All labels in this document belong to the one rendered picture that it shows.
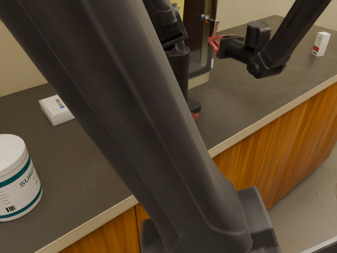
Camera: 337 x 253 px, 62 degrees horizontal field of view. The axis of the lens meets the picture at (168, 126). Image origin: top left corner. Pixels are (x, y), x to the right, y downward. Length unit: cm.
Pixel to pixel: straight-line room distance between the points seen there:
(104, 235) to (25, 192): 24
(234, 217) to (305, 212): 183
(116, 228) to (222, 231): 63
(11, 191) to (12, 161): 7
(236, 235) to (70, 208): 55
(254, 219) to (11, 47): 109
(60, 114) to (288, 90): 84
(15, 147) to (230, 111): 67
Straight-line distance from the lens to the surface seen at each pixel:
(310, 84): 127
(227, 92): 110
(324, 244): 57
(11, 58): 121
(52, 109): 98
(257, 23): 88
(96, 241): 80
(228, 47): 93
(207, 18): 102
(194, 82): 110
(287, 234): 187
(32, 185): 71
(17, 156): 65
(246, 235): 21
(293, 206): 202
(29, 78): 125
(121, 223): 81
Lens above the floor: 148
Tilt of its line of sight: 37 degrees down
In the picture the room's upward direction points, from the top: straight up
